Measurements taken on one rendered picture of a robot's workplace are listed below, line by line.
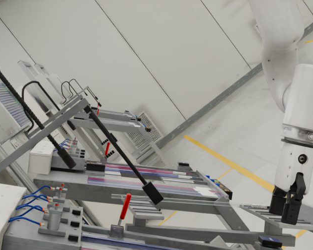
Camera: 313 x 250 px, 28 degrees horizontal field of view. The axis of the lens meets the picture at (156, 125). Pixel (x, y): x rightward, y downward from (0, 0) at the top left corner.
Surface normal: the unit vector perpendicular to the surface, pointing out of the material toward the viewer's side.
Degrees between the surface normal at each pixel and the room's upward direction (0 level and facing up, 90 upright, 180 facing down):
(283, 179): 46
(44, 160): 90
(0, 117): 90
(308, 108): 79
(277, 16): 88
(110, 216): 90
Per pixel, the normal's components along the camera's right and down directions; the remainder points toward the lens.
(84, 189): 0.10, 0.07
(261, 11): -0.69, 0.39
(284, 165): -0.97, -0.17
